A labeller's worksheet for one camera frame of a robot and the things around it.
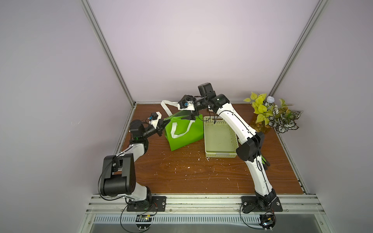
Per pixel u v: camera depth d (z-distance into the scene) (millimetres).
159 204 731
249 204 724
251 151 564
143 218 720
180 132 857
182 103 657
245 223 682
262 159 872
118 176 455
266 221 697
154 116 697
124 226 620
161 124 774
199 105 706
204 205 744
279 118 782
